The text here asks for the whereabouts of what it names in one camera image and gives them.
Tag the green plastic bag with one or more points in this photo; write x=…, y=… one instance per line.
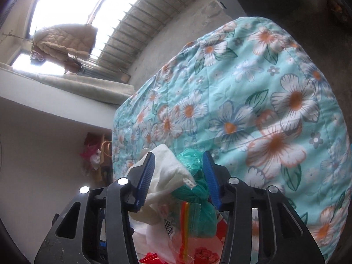
x=198, y=217

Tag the floral turquoise blanket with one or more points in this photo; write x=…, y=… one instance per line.
x=247, y=101

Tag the white plastic bag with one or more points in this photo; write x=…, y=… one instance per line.
x=154, y=242

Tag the metal balcony railing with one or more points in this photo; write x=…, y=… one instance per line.
x=143, y=27

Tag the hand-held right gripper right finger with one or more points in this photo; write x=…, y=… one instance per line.
x=211, y=181

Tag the red wrapper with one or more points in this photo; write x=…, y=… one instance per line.
x=150, y=258

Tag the white cloth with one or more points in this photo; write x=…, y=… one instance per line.
x=165, y=170

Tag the beige quilted jacket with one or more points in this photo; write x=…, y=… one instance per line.
x=63, y=44

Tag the clear zip bag red stripe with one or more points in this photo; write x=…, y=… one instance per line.
x=188, y=225

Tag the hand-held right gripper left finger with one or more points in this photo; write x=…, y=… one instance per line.
x=144, y=181

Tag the pink plastic bag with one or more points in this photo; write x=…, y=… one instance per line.
x=89, y=154

